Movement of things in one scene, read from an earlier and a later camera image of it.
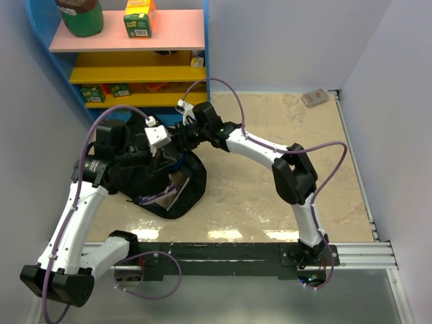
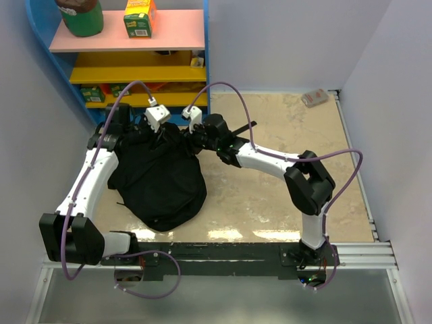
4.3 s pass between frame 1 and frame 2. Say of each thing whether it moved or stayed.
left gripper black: moved
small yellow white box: stayed
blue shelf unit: stayed
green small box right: stayed
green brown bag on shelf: stayed
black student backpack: moved
